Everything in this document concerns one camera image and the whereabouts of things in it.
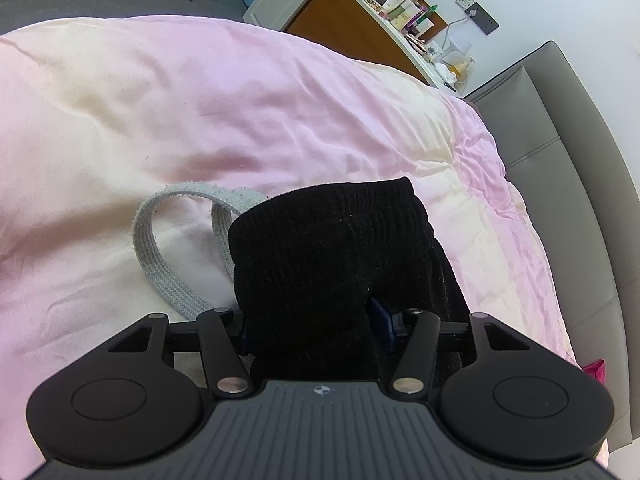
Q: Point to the yellow bottle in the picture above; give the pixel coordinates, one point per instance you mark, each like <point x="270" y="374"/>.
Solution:
<point x="459" y="66"/>

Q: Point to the black pants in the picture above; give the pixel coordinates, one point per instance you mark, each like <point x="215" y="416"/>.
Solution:
<point x="320" y="260"/>

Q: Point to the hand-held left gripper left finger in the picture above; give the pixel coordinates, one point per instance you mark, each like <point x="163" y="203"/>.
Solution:
<point x="215" y="347"/>

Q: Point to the grey elastic band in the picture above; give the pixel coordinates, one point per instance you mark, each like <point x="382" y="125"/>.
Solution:
<point x="162" y="280"/>

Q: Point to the group of cosmetics bottles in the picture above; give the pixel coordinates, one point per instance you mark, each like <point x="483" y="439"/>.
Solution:
<point x="405" y="10"/>

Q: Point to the white table lamp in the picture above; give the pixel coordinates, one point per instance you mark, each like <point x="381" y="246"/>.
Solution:
<point x="457" y="46"/>

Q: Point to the dark wall switch panel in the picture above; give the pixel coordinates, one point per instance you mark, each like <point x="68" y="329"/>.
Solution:
<point x="486" y="19"/>

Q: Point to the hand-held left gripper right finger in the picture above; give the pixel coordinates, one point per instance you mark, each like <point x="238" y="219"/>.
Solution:
<point x="382" y="327"/>

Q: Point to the wooden nightstand with cosmetics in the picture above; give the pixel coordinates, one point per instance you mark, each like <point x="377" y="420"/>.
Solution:
<point x="340" y="25"/>

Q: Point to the magenta pillow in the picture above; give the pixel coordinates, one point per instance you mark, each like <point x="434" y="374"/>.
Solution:
<point x="595" y="371"/>

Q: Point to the pink floral duvet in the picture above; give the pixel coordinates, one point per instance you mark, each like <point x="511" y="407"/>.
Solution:
<point x="250" y="110"/>

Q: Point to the white wall socket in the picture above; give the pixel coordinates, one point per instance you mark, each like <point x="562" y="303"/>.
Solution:
<point x="466" y="1"/>

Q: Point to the grey upholstered headboard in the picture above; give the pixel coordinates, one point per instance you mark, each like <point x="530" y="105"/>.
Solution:
<point x="575" y="185"/>

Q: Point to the white crumpled tissue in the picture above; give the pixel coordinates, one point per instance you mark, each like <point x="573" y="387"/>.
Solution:
<point x="445" y="74"/>

